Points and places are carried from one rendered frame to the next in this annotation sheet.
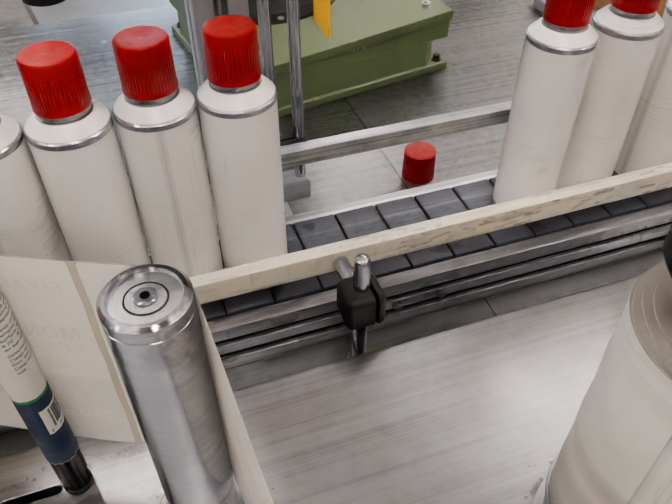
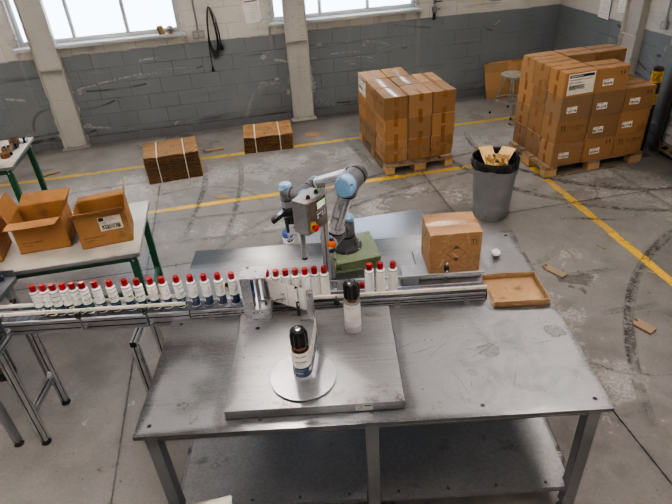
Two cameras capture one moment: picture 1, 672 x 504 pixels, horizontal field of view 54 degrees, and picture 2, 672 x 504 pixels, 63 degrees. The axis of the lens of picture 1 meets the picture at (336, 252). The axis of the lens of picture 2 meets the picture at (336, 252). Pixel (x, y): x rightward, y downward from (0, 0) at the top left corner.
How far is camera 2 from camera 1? 256 cm
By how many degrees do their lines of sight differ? 19
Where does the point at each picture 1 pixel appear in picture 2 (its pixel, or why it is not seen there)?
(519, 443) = not seen: hidden behind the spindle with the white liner
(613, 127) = (379, 283)
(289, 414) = (323, 313)
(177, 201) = (315, 285)
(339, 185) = not seen: hidden behind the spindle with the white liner
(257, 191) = (325, 285)
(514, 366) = not seen: hidden behind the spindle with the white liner
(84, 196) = (305, 283)
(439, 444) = (339, 318)
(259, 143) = (325, 279)
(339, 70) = (355, 265)
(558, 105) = (368, 279)
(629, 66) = (379, 275)
